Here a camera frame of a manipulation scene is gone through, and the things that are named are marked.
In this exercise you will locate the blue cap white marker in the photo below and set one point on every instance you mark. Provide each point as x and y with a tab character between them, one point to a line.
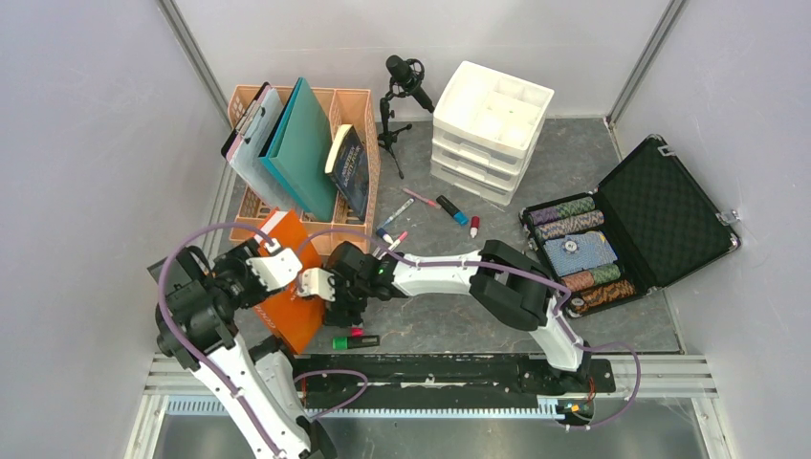
383	234

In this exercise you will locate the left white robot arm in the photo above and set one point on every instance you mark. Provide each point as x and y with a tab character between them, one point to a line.
196	327

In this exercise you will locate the orange book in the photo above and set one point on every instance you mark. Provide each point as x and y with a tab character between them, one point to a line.
287	315

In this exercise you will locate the green file folder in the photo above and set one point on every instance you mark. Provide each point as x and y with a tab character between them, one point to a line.
296	152

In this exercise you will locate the blue highlighter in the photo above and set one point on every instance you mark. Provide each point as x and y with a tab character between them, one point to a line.
452	210

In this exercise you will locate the pink thin pen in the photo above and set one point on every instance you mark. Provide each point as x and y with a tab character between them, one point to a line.
420	198

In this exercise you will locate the green highlighter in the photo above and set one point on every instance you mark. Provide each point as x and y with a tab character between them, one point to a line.
355	342

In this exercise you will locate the peach plastic file organizer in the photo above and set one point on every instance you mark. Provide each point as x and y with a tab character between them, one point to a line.
342	106

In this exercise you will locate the pink white marker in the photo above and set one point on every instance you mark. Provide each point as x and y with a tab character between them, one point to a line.
397	242

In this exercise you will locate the black open carrying case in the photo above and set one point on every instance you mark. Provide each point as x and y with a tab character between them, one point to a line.
656	218

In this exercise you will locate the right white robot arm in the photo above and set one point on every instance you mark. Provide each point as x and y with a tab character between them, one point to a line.
515	289

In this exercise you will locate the white plastic drawer unit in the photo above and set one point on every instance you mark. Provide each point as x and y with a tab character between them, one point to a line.
485	131

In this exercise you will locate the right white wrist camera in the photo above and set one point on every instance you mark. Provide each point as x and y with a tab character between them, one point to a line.
316	282

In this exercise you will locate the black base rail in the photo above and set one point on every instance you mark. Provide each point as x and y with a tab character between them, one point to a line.
452	381

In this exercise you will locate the clear barrel pen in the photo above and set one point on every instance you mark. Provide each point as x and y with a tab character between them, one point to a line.
399	211

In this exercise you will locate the black clipboard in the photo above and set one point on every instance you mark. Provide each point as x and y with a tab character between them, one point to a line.
244	117

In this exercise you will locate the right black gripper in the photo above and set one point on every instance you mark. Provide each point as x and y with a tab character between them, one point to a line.
336	311

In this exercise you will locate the printed white paper sheet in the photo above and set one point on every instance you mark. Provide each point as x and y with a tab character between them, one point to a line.
245	159

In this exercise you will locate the dark blue hardcover book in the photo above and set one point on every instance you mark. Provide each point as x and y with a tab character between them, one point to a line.
347	167

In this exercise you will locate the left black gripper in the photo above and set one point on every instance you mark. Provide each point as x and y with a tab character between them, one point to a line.
237	256

